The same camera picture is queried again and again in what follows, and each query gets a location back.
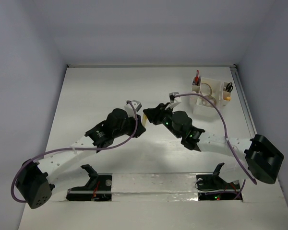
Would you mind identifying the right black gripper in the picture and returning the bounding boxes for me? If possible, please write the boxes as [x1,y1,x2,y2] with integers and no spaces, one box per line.
[143,103,181,139]

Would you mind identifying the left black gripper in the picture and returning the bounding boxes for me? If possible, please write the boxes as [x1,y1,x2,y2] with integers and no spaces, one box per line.
[112,111,145,138]

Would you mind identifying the yellow highlighter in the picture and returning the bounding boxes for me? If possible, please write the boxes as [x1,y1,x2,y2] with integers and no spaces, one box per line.
[142,114,148,127]

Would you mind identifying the clear tape roll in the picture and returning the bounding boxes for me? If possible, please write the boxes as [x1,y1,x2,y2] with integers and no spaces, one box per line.
[202,95,217,107]

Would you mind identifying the beige masking tape roll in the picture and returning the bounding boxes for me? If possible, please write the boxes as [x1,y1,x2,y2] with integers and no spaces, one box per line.
[200,82,213,96]

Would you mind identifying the red gel pen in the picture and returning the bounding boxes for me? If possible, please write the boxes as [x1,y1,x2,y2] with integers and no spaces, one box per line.
[192,70,199,85]

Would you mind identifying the white perforated organizer basket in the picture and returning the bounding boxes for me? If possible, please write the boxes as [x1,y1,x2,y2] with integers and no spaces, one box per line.
[189,77,234,117]

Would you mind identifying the black handled scissors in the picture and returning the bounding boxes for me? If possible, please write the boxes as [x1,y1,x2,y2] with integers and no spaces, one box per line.
[225,82,233,93]

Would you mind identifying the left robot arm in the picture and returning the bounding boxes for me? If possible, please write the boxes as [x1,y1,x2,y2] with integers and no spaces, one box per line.
[11,103,146,209]

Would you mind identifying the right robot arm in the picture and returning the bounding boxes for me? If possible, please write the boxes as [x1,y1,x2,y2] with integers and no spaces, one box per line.
[143,103,284,188]

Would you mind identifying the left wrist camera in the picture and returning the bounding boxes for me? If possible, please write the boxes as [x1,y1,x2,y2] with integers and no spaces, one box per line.
[124,100,142,118]

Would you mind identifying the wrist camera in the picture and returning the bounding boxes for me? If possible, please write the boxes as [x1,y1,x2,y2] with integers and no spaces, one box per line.
[167,92,181,109]
[124,100,142,118]

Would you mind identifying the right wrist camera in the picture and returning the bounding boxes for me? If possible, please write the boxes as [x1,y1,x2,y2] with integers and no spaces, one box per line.
[167,92,181,109]

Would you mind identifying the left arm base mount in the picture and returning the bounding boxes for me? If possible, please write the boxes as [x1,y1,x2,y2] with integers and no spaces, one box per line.
[66,164,112,202]

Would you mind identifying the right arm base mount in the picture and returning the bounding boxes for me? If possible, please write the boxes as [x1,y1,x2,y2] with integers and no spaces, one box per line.
[194,163,243,201]

